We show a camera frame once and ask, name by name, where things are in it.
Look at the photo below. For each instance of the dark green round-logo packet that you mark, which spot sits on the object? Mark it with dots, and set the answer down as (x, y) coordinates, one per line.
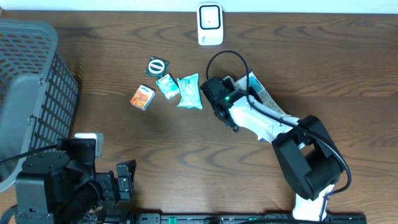
(157, 67)

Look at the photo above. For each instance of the orange tissue pack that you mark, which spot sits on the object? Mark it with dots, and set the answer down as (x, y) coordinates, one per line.
(142, 97)

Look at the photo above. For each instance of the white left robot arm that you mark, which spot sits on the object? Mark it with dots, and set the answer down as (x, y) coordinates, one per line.
(59, 184)

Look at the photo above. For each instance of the dark grey plastic basket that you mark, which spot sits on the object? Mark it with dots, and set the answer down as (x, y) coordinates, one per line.
(39, 94)

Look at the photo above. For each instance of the white barcode scanner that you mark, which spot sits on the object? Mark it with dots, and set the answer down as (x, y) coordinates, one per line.
(210, 24)

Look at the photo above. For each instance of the teal wet wipes pack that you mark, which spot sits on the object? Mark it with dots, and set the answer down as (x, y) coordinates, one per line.
(189, 90)

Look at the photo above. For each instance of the small teal tissue pack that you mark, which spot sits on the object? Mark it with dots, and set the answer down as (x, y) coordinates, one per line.
(168, 86)

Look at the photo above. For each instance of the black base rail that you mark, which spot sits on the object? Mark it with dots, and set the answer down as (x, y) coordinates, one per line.
(268, 218)

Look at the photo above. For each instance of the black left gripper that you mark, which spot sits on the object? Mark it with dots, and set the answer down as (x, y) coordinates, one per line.
(106, 186)

